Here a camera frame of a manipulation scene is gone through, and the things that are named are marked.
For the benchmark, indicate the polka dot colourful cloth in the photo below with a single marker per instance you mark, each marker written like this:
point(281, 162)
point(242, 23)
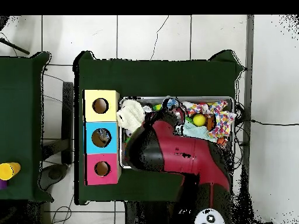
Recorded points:
point(223, 119)

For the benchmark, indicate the cream knitted cloth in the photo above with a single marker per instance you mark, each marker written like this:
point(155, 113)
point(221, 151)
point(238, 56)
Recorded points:
point(131, 114)

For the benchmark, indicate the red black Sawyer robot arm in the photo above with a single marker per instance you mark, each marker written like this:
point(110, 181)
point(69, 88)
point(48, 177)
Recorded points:
point(177, 149)

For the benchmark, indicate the wooden box with three holes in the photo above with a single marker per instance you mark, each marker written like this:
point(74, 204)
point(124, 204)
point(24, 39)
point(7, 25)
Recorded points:
point(112, 100)

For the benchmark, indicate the yellow smooth ball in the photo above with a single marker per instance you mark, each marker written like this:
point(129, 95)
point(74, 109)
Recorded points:
point(199, 120)

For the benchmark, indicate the mint green fuzzy cloth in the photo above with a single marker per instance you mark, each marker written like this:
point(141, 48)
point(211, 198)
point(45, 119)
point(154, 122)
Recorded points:
point(198, 131)

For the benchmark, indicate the black upright panel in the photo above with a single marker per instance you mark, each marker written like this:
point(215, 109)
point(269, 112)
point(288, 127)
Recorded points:
point(68, 116)

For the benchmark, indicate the grey round floor base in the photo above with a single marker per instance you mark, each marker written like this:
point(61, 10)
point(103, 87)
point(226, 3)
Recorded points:
point(56, 173)

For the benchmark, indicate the dark green side table cloth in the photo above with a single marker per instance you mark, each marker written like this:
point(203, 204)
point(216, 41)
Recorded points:
point(21, 116)

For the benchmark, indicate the yellow plastic cup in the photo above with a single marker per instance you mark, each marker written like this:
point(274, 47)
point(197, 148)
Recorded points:
point(8, 171)

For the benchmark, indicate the purple object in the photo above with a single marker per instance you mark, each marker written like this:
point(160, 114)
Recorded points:
point(2, 184)

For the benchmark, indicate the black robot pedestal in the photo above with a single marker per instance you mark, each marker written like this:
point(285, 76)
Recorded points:
point(149, 214)

